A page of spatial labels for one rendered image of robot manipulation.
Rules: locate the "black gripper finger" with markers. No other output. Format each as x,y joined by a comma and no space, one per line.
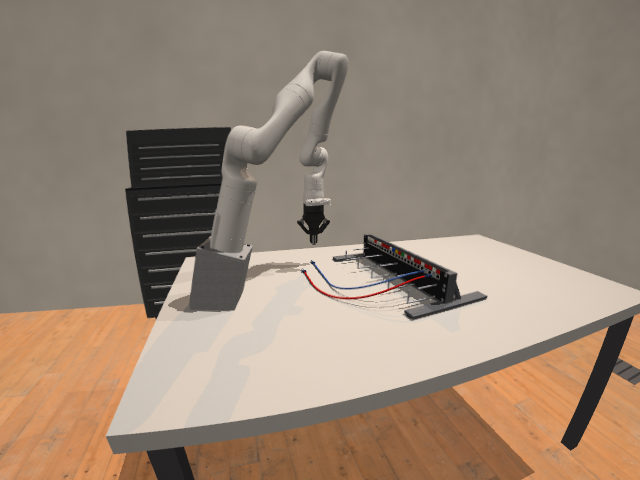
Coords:
310,231
321,229

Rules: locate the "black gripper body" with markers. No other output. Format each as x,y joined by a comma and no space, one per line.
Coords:
313,212

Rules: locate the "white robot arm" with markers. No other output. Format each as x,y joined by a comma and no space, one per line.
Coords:
255,146

